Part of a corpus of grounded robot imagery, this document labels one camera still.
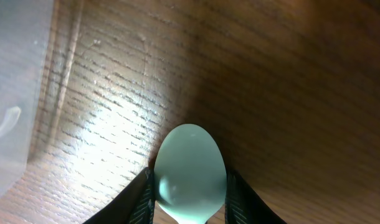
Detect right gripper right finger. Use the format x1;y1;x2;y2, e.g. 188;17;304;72
225;169;286;224

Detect clear plastic storage box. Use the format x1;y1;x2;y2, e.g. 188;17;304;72
0;0;54;198

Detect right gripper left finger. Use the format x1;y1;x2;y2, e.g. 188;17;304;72
84;167;155;224

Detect mint green plastic spoon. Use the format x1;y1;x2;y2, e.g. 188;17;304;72
154;124;227;223

